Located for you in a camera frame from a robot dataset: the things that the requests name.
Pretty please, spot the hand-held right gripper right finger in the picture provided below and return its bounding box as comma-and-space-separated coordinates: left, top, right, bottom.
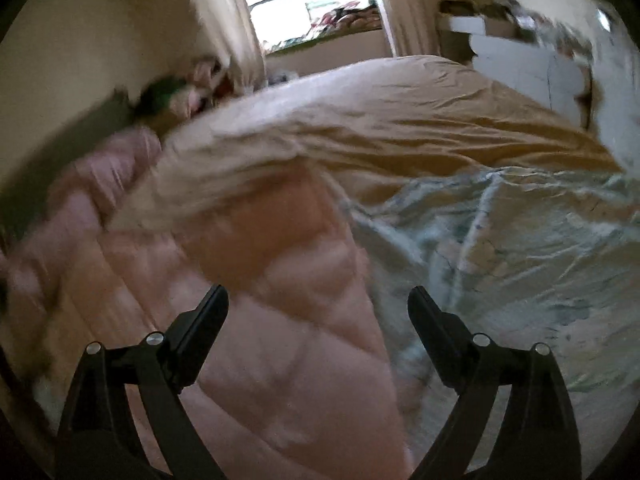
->
407, 286, 583, 480

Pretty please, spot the pink bundled quilt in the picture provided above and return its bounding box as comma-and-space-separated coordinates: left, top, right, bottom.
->
0, 127, 163, 281

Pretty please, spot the pink quilted garment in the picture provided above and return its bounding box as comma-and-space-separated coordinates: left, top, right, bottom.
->
0, 160, 416, 480

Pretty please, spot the cream curtain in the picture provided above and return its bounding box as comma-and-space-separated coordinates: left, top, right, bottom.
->
185, 0, 266, 91
367, 0, 451, 58

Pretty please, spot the window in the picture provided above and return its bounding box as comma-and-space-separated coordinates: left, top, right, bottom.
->
232, 0, 386, 48

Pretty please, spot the green floral blanket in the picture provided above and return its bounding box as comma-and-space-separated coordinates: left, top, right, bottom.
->
137, 75, 193, 121

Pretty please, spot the white cabinet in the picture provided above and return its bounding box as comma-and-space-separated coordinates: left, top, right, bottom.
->
440, 0, 596, 126

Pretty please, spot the bed with patterned sheet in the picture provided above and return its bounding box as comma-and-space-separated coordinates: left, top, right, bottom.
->
107, 55, 640, 480

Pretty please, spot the clothes pile on windowsill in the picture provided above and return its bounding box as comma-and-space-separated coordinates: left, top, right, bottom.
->
305, 2, 383, 36

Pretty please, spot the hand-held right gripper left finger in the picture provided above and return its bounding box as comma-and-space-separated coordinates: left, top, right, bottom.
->
55, 284, 231, 480

